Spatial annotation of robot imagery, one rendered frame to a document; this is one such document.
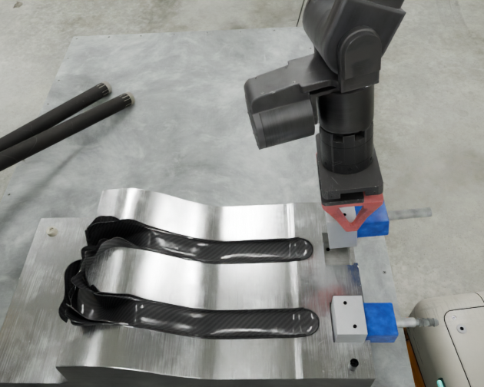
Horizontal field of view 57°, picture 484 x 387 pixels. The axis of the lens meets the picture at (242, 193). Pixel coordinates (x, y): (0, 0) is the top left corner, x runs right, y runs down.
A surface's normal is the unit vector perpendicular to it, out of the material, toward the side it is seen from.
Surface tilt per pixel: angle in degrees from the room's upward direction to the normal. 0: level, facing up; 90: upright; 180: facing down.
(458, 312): 0
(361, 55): 83
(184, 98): 0
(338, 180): 10
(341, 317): 0
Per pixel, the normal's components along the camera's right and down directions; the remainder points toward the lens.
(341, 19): 0.18, 0.69
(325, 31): -0.94, -0.09
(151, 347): 0.41, -0.55
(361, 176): -0.18, -0.69
